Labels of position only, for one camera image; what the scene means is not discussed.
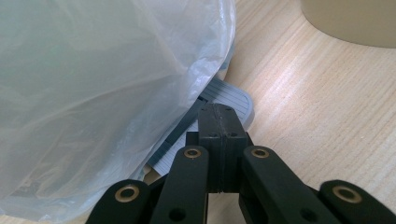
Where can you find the blue pedal bin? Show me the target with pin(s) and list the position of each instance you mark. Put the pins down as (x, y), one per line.
(228, 59)

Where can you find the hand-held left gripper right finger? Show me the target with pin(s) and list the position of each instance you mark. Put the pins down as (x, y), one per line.
(233, 137)

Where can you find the translucent white plastic bag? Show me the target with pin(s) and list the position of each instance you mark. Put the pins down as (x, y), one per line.
(93, 93)

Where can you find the grey ribbed bin pedal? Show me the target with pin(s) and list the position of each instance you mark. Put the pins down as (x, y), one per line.
(230, 98)

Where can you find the beige round container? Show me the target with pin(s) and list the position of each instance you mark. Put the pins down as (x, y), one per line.
(351, 18)

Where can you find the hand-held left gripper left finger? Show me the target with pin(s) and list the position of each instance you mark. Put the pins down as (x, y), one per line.
(211, 130)

